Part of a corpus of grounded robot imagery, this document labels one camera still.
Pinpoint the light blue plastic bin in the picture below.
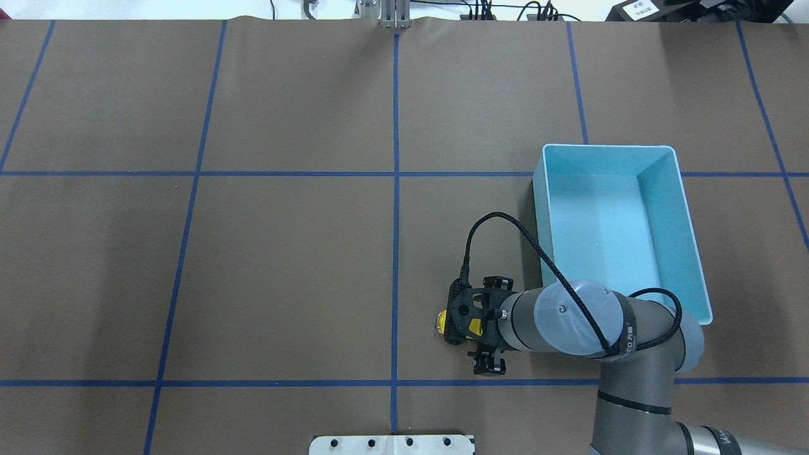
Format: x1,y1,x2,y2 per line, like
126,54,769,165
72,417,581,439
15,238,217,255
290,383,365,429
532,143,713,325

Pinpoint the black labelled box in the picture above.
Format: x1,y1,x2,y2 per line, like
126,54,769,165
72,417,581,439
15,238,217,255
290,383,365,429
604,1,671,23

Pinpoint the brown paper table mat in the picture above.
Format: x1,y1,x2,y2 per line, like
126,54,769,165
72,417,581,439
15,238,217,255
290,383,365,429
2,16,807,454

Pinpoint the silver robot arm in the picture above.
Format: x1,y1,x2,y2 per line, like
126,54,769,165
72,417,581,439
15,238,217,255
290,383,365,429
443,277,803,454

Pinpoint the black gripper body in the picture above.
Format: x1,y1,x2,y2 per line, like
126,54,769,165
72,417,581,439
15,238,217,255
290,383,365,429
471,288,514,355

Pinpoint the yellow beetle toy car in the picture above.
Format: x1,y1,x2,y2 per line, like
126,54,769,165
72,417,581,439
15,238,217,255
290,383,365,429
436,309,484,340

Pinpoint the black braided camera cable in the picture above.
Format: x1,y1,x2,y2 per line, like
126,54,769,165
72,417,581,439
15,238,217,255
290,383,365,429
459,212,683,358

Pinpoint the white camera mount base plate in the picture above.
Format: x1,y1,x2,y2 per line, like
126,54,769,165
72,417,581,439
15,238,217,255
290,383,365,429
308,434,476,454

